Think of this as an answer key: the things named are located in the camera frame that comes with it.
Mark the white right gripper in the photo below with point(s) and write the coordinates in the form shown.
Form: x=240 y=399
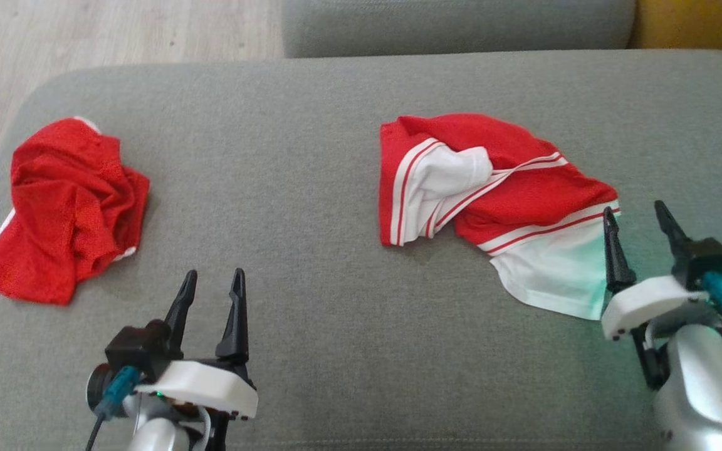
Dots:
x=643 y=304

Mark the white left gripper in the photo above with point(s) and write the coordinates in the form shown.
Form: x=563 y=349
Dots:
x=210 y=382

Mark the red and white basketball jersey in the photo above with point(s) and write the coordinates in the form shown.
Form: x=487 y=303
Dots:
x=524 y=188

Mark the crumpled red mesh garment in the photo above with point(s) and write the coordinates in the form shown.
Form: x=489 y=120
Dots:
x=66 y=207

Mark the wide grey sofa seat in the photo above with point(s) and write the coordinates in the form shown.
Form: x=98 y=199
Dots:
x=311 y=188

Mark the yellow sofa backrest cushion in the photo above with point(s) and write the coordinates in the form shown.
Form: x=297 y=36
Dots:
x=699 y=22

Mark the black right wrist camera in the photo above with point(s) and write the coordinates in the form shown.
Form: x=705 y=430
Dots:
x=702 y=260

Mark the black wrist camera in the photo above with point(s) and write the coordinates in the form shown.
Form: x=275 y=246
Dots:
x=135 y=351
x=702 y=260

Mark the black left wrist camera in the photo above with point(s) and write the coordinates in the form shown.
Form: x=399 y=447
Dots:
x=135 y=351

